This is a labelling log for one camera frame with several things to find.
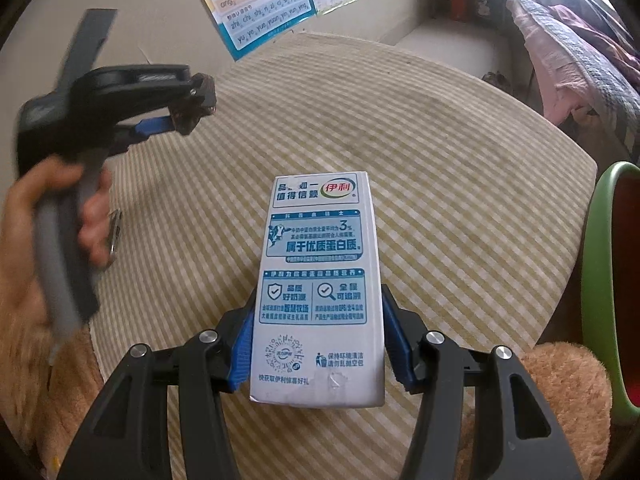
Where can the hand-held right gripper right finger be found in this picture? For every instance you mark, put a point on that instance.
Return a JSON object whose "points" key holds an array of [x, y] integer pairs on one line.
{"points": [[400, 360]]}

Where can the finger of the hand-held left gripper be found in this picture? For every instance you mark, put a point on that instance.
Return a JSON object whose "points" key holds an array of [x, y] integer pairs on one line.
{"points": [[150, 127], [145, 80]]}

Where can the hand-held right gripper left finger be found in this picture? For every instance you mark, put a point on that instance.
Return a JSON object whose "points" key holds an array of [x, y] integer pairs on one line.
{"points": [[242, 355]]}

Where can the brown wrapper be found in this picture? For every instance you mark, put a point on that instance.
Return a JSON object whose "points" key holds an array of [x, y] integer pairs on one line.
{"points": [[196, 102]]}

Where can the white and teal milk carton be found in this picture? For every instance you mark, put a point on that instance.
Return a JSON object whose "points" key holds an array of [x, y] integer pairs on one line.
{"points": [[320, 260]]}

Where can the green waste bin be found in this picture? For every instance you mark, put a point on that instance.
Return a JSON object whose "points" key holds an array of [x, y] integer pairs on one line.
{"points": [[600, 285]]}

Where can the person's left hand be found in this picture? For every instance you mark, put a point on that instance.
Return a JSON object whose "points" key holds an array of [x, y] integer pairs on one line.
{"points": [[22, 240]]}

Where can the smartphone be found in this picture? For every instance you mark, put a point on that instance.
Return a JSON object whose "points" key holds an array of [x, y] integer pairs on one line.
{"points": [[115, 237]]}

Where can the tan plush toy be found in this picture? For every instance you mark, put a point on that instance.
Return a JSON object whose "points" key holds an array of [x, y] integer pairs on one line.
{"points": [[550, 410]]}

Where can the striped beige tablecloth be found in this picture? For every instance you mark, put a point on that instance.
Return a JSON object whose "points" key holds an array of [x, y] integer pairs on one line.
{"points": [[450, 185]]}

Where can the bed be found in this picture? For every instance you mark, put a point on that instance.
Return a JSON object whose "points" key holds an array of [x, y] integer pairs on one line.
{"points": [[585, 70]]}

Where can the purple quilt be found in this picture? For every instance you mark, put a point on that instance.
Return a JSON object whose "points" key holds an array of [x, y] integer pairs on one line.
{"points": [[585, 15]]}

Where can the blue striped wall poster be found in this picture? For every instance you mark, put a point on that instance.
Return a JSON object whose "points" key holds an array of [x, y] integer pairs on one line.
{"points": [[255, 5]]}

